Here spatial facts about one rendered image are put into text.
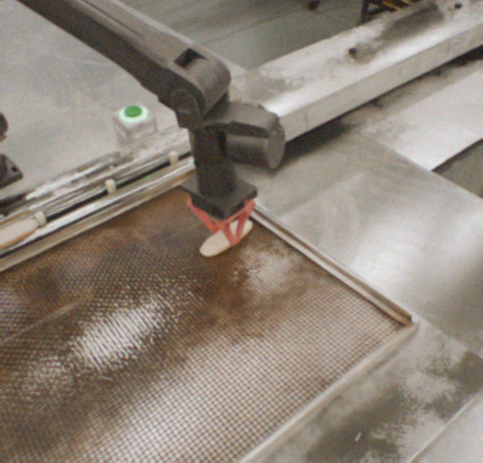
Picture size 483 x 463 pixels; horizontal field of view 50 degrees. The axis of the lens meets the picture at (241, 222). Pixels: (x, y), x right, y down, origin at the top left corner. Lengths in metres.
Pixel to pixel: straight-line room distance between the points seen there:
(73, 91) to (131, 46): 0.73
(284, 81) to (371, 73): 0.20
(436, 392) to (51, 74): 1.19
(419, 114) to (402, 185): 0.27
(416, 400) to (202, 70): 0.45
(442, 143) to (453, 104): 0.17
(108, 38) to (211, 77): 0.13
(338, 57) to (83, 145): 0.61
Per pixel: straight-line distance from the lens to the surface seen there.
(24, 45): 1.63
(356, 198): 1.04
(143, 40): 0.66
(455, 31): 1.47
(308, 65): 1.23
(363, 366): 0.62
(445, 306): 0.91
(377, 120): 1.26
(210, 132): 0.67
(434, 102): 1.37
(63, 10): 0.71
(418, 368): 0.65
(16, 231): 0.98
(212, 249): 0.78
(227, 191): 0.72
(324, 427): 0.60
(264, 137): 0.64
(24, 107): 1.36
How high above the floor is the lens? 1.52
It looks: 46 degrees down
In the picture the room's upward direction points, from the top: straight up
